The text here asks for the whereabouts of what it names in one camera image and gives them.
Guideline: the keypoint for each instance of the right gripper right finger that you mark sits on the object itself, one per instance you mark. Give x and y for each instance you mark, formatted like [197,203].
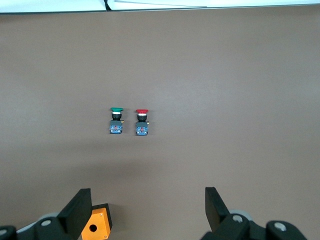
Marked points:
[217,215]

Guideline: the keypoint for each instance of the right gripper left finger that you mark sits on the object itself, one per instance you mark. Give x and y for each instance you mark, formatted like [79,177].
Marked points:
[75,215]

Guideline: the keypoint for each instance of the green mushroom push button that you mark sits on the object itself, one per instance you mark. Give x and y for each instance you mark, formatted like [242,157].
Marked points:
[116,122]

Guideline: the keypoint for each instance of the red mushroom push button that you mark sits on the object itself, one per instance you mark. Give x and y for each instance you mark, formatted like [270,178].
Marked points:
[142,123]

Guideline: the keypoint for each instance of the orange button enclosure box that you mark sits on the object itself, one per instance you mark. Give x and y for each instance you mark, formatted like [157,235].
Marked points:
[100,222]

